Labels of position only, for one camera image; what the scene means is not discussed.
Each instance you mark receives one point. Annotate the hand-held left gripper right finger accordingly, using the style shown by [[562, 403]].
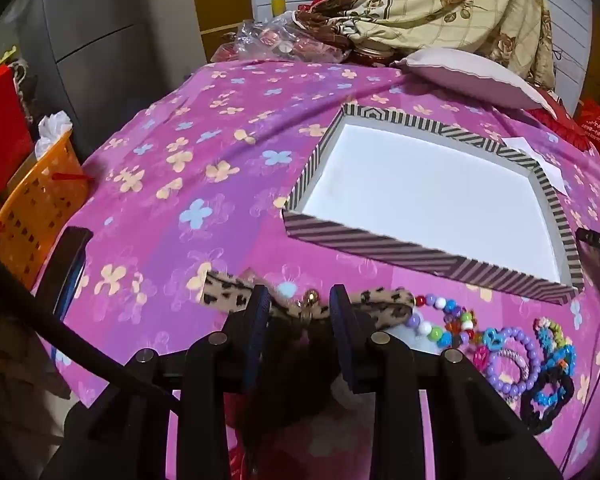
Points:
[[342, 332]]

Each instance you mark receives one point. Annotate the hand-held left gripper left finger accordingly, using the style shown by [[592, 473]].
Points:
[[256, 325]]

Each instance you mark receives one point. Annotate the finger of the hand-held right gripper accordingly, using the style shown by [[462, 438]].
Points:
[[597, 244]]

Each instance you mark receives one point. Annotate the leopard print hair bow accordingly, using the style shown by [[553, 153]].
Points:
[[380, 299]]

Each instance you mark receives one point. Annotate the striped cardboard box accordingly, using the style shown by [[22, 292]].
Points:
[[430, 190]]

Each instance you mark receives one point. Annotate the white paper sheet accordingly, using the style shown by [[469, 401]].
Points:
[[542, 165]]

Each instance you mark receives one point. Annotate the red frilled cushion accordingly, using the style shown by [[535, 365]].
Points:
[[560, 122]]

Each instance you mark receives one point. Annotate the pink floral blanket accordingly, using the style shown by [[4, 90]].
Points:
[[180, 170]]

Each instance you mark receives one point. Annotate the black panel with blue edge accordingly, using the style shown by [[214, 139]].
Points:
[[70, 265]]

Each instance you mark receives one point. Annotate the pale pink pillow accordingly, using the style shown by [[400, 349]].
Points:
[[470, 72]]

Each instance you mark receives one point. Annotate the red stick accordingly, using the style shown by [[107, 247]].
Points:
[[70, 177]]

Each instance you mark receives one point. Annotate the orange plastic basket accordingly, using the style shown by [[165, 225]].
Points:
[[35, 210]]

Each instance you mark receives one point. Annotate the white crumpled tissue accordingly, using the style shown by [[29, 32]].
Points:
[[52, 127]]

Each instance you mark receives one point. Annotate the clear plastic bag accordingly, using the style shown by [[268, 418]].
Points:
[[285, 40]]

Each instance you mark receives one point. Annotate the red box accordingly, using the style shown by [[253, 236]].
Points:
[[0, 130]]

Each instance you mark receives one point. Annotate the grey refrigerator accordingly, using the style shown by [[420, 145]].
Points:
[[105, 25]]

